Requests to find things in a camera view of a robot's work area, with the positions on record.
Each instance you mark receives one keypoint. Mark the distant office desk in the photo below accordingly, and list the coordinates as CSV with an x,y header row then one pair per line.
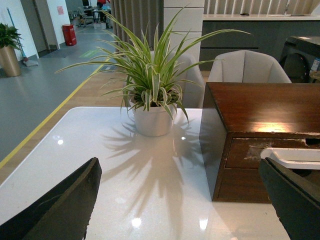
x,y
98,15

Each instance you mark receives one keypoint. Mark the grey counter with white top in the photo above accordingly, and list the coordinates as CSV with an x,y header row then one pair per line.
x,y
263,34

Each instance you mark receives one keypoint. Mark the green striped spider plant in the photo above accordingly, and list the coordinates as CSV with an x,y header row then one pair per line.
x,y
148,71

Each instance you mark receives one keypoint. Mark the green leafy floor plant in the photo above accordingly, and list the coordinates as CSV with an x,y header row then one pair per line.
x,y
9,37

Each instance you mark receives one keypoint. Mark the red cylindrical bin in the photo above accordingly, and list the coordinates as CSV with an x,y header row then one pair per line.
x,y
69,35

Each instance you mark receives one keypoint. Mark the gold floor planter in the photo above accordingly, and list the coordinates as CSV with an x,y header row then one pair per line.
x,y
9,62

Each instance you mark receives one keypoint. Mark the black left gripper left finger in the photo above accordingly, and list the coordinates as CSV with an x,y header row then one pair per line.
x,y
63,213

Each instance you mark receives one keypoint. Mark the right grey upholstered chair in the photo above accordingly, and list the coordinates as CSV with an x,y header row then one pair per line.
x,y
246,66

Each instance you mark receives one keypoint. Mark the brown wooden drawer cabinet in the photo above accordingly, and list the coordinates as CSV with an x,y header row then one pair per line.
x,y
251,110

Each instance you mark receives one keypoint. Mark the brown wooden drawer front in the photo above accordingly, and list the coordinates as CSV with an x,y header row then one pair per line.
x,y
244,153

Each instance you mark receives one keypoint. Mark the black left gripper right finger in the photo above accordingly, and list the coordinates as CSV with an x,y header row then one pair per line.
x,y
295,199

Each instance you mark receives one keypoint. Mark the blue handled broom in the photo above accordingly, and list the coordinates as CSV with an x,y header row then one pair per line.
x,y
26,61

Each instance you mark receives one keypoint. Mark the white ceramic plant pot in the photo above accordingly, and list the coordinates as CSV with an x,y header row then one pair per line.
x,y
155,122

